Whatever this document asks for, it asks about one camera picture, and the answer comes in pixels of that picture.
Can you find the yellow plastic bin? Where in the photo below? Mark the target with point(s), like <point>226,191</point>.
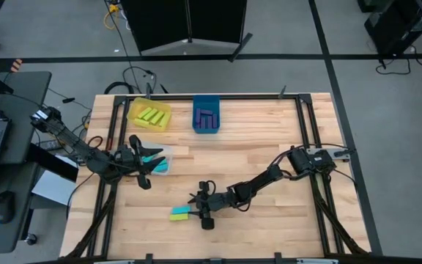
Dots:
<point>134,106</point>

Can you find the black computer mouse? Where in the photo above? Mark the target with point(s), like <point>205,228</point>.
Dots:
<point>4,207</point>

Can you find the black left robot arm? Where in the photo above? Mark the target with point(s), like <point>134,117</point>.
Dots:
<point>68,138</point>

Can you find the black folding divider screen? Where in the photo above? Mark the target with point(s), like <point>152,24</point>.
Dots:
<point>159,22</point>

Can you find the blue plastic bin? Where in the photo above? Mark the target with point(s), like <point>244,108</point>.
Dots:
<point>206,100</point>

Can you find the clear plastic bin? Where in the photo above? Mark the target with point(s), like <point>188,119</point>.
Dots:
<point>169,155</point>

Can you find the grey power strip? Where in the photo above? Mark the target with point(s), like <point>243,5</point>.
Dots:
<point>51,144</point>

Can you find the teal block with mouse face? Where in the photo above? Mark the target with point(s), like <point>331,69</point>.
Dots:
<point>180,210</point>

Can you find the black aluminium table frame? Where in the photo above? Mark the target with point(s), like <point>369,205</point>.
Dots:
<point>255,97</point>

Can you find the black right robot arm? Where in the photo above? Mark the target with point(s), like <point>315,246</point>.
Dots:
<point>262,181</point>

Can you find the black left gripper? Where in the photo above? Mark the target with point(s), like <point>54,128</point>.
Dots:
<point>128,159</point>

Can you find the black equipment cart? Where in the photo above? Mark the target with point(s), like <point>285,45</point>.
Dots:
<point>401,22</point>

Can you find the black caster wheel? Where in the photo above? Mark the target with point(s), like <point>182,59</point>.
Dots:
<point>31,239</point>

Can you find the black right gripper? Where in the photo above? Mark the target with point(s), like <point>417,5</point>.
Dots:
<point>214,201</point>

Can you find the dark grey desk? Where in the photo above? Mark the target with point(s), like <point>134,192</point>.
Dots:
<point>28,95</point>

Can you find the silver mounting plate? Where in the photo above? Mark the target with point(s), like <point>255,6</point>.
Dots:
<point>311,149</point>

